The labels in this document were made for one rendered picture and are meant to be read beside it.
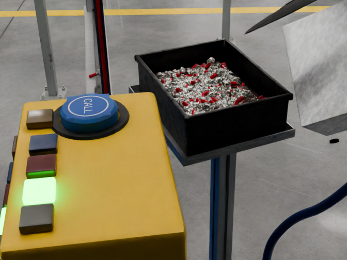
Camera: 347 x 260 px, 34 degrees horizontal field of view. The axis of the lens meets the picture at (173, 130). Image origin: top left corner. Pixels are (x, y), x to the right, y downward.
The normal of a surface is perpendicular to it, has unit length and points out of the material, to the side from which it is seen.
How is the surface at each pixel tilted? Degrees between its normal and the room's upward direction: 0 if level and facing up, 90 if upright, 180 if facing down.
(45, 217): 0
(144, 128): 0
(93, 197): 0
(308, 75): 55
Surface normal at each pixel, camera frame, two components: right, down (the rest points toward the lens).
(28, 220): -0.02, -0.84
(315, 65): -0.61, -0.16
